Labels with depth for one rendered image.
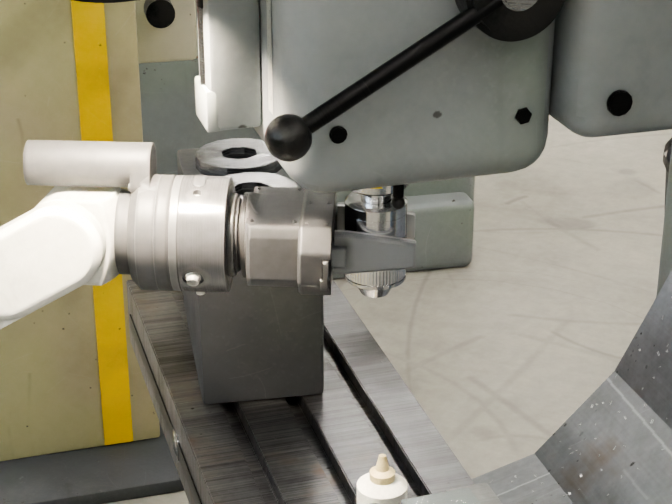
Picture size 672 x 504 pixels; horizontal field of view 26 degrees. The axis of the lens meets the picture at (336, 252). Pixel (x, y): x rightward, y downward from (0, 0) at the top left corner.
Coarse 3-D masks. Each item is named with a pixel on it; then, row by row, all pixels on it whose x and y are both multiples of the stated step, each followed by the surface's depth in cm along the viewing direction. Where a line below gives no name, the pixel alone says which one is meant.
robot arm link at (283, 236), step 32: (192, 192) 107; (224, 192) 107; (256, 192) 110; (288, 192) 112; (192, 224) 106; (224, 224) 106; (256, 224) 106; (288, 224) 106; (320, 224) 105; (192, 256) 106; (224, 256) 106; (256, 256) 106; (288, 256) 106; (320, 256) 104; (192, 288) 109; (224, 288) 109; (320, 288) 105
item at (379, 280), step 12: (348, 216) 108; (348, 228) 108; (360, 228) 107; (372, 228) 107; (384, 228) 107; (396, 228) 108; (348, 276) 110; (360, 276) 109; (372, 276) 109; (384, 276) 109; (396, 276) 109; (372, 288) 109; (384, 288) 109
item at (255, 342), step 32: (192, 160) 150; (224, 160) 147; (256, 160) 147; (256, 288) 137; (288, 288) 138; (192, 320) 148; (224, 320) 138; (256, 320) 139; (288, 320) 139; (320, 320) 140; (224, 352) 140; (256, 352) 140; (288, 352) 141; (320, 352) 142; (224, 384) 141; (256, 384) 142; (288, 384) 142; (320, 384) 143
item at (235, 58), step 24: (216, 0) 97; (240, 0) 97; (216, 24) 98; (240, 24) 98; (216, 48) 98; (240, 48) 99; (216, 72) 99; (240, 72) 100; (216, 96) 100; (240, 96) 100; (216, 120) 100; (240, 120) 101
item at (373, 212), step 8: (352, 192) 110; (352, 200) 108; (360, 200) 108; (352, 208) 107; (360, 208) 107; (368, 208) 107; (376, 208) 107; (384, 208) 107; (392, 208) 107; (352, 216) 108; (360, 216) 107; (368, 216) 107; (376, 216) 107; (384, 216) 107; (392, 216) 107; (400, 216) 108
